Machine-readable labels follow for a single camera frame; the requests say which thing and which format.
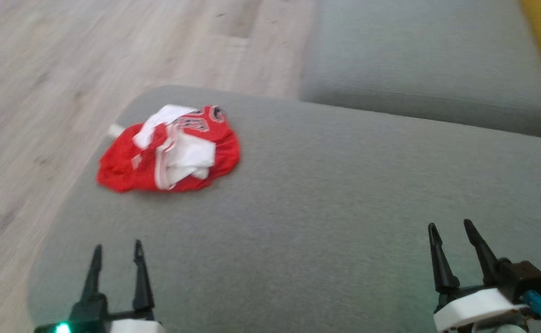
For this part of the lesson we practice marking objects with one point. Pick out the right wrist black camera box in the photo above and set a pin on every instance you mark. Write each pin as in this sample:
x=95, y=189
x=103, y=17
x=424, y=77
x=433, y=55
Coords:
x=522, y=277

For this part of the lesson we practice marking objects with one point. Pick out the red and white sports garment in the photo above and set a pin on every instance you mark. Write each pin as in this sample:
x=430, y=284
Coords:
x=127, y=171

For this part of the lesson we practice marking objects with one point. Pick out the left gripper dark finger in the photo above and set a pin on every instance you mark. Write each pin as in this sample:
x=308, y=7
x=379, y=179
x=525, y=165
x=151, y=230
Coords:
x=143, y=286
x=92, y=282

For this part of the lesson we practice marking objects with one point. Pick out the small grey sofa cushion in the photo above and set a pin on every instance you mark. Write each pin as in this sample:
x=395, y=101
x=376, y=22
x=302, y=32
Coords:
x=418, y=60

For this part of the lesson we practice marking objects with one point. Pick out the large grey sofa seat cushion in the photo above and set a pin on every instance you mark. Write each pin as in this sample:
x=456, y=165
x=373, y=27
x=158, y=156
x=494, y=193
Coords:
x=321, y=208

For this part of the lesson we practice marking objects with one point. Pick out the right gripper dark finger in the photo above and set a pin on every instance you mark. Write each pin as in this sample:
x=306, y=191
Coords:
x=483, y=254
x=441, y=263

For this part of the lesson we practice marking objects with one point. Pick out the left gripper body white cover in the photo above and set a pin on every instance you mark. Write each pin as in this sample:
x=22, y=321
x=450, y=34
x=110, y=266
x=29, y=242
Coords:
x=90, y=319

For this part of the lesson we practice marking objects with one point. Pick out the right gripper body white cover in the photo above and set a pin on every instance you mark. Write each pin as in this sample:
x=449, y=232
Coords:
x=474, y=310

